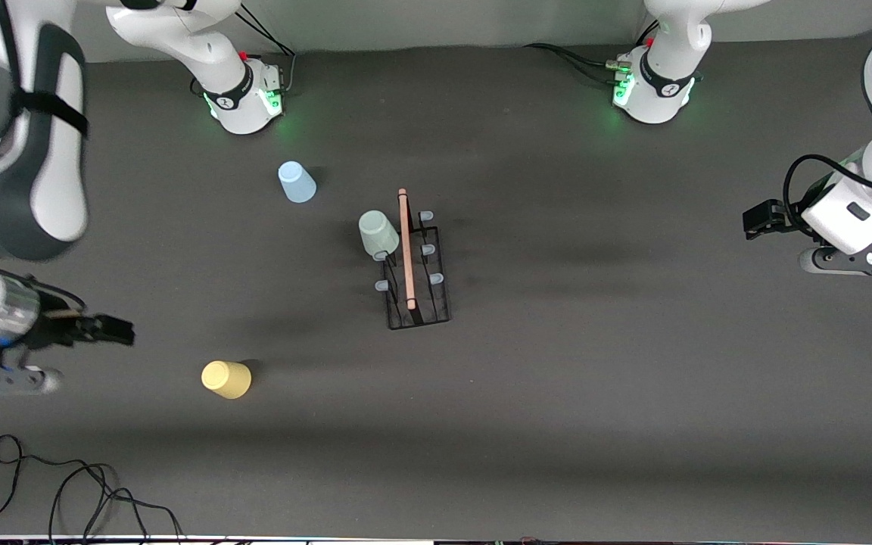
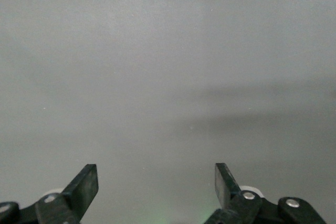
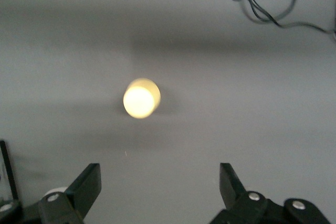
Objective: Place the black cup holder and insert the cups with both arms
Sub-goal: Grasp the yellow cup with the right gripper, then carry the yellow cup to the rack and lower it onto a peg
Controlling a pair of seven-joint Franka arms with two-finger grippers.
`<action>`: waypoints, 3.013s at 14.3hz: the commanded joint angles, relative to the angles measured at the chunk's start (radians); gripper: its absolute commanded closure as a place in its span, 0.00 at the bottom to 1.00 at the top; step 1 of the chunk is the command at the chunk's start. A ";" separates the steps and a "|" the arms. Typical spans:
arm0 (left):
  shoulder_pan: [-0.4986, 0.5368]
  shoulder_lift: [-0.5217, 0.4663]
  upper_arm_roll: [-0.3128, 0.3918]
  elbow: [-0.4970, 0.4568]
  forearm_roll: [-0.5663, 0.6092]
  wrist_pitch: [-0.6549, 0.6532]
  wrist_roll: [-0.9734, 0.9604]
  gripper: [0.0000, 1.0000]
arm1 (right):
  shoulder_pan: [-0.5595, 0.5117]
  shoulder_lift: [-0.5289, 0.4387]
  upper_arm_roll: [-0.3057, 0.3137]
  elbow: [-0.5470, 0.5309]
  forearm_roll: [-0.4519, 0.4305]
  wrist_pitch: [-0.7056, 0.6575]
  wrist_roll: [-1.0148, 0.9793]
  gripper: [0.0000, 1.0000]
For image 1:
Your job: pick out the yellow plastic cup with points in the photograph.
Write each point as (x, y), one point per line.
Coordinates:
(225, 379)

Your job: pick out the light blue plastic cup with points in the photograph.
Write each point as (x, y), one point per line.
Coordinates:
(297, 183)

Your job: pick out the dark grey table mat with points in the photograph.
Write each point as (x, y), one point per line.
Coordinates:
(481, 454)

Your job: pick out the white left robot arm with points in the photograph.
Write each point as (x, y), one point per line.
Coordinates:
(663, 98)

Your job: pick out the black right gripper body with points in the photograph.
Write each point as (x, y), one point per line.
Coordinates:
(56, 331)

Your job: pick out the pale green plastic cup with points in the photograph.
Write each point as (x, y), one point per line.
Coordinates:
(378, 233)

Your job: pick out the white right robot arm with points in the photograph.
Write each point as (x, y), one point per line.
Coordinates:
(50, 189)

